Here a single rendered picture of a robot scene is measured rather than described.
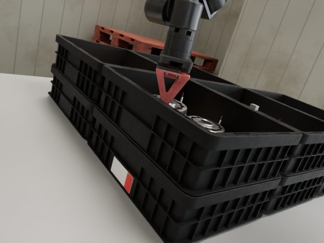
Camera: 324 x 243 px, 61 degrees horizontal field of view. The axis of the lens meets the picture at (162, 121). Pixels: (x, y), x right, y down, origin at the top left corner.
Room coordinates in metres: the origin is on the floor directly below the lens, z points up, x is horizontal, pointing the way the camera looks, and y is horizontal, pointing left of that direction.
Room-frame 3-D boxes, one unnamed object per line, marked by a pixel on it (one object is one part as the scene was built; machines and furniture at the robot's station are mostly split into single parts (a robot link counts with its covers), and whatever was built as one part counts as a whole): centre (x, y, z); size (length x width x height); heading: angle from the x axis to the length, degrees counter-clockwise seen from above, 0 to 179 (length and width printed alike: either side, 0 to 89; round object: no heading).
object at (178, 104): (0.58, 0.01, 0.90); 0.10 x 0.10 x 0.01
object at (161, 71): (0.56, 0.01, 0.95); 0.07 x 0.07 x 0.09; 4
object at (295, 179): (0.82, -0.28, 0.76); 0.40 x 0.30 x 0.12; 41
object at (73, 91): (0.92, 0.21, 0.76); 0.40 x 0.30 x 0.12; 41
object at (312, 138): (0.82, -0.28, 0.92); 0.40 x 0.30 x 0.02; 41
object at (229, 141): (0.62, -0.06, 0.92); 0.40 x 0.30 x 0.02; 41
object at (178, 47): (0.57, 0.01, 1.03); 0.10 x 0.07 x 0.07; 4
